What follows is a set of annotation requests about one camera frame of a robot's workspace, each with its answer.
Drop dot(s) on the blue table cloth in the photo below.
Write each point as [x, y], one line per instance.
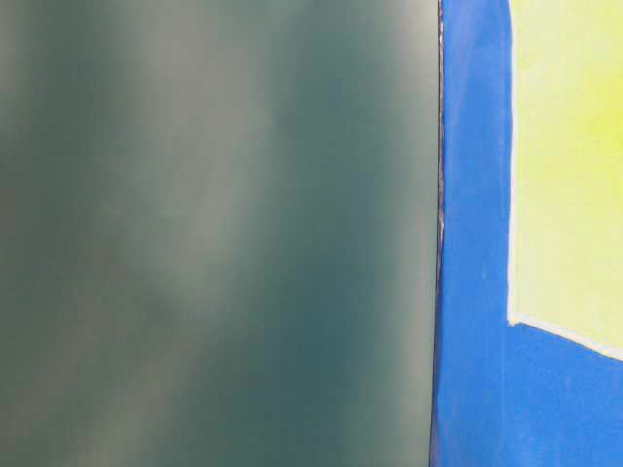
[503, 395]

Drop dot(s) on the yellow-green towel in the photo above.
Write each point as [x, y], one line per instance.
[565, 231]

